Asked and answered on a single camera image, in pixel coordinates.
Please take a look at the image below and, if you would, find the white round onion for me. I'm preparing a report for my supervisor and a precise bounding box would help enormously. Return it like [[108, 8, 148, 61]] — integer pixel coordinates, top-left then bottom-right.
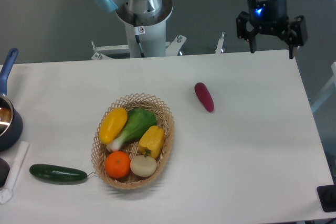
[[130, 155, 157, 177]]

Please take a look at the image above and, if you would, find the purple sweet potato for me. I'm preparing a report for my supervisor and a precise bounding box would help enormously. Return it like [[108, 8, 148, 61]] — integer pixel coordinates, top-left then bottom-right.
[[194, 82, 215, 112]]

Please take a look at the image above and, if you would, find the black round object left edge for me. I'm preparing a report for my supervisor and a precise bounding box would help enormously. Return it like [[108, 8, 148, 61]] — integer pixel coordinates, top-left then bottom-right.
[[0, 158, 10, 187]]

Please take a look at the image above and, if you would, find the black device right corner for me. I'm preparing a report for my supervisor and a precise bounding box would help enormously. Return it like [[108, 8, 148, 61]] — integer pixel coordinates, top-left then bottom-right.
[[317, 185, 335, 212]]

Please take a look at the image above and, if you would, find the white rolled cloth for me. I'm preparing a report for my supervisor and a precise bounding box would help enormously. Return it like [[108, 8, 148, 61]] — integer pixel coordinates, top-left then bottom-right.
[[1, 141, 30, 205]]

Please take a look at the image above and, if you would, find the orange tangerine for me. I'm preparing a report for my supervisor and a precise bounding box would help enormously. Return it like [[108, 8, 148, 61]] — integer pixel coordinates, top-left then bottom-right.
[[104, 151, 131, 179]]

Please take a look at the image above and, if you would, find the green bok choy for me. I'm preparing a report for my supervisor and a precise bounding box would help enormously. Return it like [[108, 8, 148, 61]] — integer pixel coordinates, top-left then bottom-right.
[[106, 108, 157, 152]]

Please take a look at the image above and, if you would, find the white table clamp bracket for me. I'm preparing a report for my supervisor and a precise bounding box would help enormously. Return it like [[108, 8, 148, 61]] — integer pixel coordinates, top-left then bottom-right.
[[215, 32, 225, 54]]

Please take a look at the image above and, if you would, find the blue saucepan with handle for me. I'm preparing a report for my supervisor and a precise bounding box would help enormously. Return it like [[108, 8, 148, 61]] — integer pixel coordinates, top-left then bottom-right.
[[1, 48, 23, 152]]

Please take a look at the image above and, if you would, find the yellow mango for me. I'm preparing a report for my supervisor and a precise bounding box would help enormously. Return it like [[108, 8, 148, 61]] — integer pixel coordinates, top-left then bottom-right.
[[99, 107, 128, 145]]

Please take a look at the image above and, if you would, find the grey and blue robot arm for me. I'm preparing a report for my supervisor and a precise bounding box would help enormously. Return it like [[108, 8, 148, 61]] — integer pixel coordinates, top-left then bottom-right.
[[93, 0, 308, 58]]

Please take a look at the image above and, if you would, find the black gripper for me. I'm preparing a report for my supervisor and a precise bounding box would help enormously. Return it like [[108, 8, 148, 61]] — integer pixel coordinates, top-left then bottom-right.
[[236, 0, 308, 59]]

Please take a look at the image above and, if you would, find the dark green cucumber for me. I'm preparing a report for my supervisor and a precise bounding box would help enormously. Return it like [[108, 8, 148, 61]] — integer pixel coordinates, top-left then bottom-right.
[[29, 164, 88, 184]]

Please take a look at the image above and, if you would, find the white frame right edge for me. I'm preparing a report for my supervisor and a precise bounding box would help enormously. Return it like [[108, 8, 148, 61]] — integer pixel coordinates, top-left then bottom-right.
[[311, 62, 335, 113]]

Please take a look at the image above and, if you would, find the yellow bell pepper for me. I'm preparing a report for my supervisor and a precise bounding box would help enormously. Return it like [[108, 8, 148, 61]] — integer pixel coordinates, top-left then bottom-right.
[[138, 125, 165, 159]]

